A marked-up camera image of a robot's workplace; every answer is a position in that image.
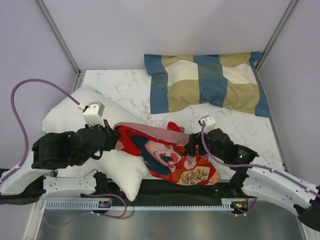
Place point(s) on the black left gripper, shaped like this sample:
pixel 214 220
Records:
pixel 114 137

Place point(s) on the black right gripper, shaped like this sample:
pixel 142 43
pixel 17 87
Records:
pixel 194 139

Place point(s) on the red patterned pillowcase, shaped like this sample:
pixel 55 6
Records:
pixel 164 154

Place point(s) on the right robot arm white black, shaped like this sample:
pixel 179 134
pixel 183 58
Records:
pixel 258 178

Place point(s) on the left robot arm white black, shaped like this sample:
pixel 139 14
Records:
pixel 30 180

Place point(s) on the blue beige checkered pillow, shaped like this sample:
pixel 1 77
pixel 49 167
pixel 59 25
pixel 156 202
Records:
pixel 223 80

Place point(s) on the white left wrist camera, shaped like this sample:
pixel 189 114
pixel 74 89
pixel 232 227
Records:
pixel 92 113

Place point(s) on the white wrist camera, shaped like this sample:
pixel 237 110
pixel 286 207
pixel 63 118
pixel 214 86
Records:
pixel 208 122
pixel 92 113

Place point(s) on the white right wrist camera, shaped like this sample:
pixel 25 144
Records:
pixel 208 122

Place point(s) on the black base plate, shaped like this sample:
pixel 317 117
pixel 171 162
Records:
pixel 164 193

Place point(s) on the white slotted cable duct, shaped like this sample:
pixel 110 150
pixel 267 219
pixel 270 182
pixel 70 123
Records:
pixel 98 205

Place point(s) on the left aluminium frame post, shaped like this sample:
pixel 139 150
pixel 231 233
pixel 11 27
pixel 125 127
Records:
pixel 57 34

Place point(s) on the aluminium frame post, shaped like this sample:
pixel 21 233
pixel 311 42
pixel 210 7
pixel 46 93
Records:
pixel 277 31
pixel 57 34

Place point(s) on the right aluminium frame post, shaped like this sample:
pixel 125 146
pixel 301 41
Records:
pixel 277 31

